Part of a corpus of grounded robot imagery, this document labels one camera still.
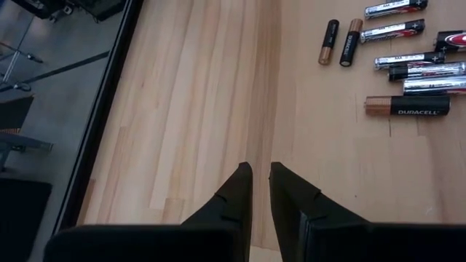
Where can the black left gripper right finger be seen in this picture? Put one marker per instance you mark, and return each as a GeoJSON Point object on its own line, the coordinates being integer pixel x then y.
{"type": "Point", "coordinates": [364, 244]}

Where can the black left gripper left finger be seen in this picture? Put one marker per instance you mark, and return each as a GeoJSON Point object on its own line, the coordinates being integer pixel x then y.
{"type": "Point", "coordinates": [164, 244]}

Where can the black floor mat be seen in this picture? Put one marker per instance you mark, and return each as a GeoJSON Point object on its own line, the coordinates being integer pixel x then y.
{"type": "Point", "coordinates": [22, 222]}

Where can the black copper Duracell AA battery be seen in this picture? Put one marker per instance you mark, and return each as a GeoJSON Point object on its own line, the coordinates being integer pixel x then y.
{"type": "Point", "coordinates": [407, 106]}

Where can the silver AAA battery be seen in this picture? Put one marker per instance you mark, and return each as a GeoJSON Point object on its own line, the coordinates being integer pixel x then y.
{"type": "Point", "coordinates": [435, 86]}
{"type": "Point", "coordinates": [392, 31]}
{"type": "Point", "coordinates": [409, 60]}
{"type": "Point", "coordinates": [395, 8]}
{"type": "Point", "coordinates": [426, 71]}

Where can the grey metal stand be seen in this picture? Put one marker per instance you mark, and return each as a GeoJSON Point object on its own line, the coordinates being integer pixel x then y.
{"type": "Point", "coordinates": [22, 142]}

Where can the small black copper Duracell battery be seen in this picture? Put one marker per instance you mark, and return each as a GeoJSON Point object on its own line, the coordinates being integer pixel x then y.
{"type": "Point", "coordinates": [329, 41]}
{"type": "Point", "coordinates": [350, 43]}

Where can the black red battery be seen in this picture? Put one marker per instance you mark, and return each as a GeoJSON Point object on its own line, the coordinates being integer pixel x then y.
{"type": "Point", "coordinates": [451, 40]}

